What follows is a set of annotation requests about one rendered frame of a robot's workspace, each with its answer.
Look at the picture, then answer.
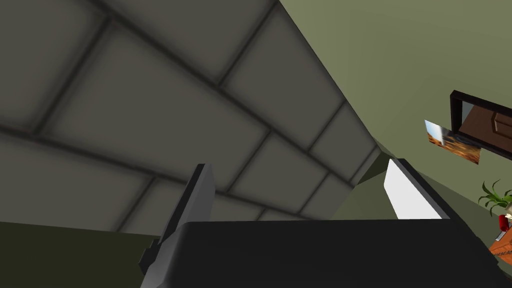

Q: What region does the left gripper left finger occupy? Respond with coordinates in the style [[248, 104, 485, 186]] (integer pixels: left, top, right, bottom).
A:
[[137, 163, 217, 288]]

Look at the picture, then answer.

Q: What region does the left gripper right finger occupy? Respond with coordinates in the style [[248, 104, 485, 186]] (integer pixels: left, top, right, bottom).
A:
[[383, 157, 462, 221]]

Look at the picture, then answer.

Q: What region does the orange table with plant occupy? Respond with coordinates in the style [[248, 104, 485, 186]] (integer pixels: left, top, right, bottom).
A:
[[477, 179, 512, 267]]

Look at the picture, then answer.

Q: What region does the landscape wall picture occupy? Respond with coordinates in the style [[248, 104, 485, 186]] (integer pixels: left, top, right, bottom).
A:
[[424, 119, 482, 165]]

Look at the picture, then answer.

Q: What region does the brown door in black frame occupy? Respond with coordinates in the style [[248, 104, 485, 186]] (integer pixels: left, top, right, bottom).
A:
[[449, 90, 512, 161]]

